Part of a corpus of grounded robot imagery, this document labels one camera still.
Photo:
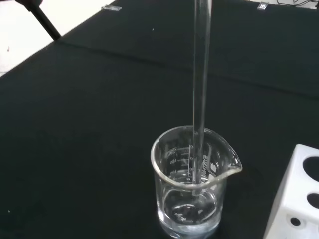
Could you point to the clear glass beaker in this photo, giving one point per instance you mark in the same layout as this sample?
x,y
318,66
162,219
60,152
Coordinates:
x,y
174,199

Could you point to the white test tube rack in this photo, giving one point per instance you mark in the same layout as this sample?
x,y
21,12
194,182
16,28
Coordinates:
x,y
286,199

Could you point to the black bench cloth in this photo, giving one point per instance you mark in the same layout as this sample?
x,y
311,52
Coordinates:
x,y
99,124

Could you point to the clear plastic cloth clip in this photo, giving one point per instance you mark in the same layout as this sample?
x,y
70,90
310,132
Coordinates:
x,y
263,6
111,8

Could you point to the black tripod leg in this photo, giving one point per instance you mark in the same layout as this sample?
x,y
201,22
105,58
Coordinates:
x,y
42,21

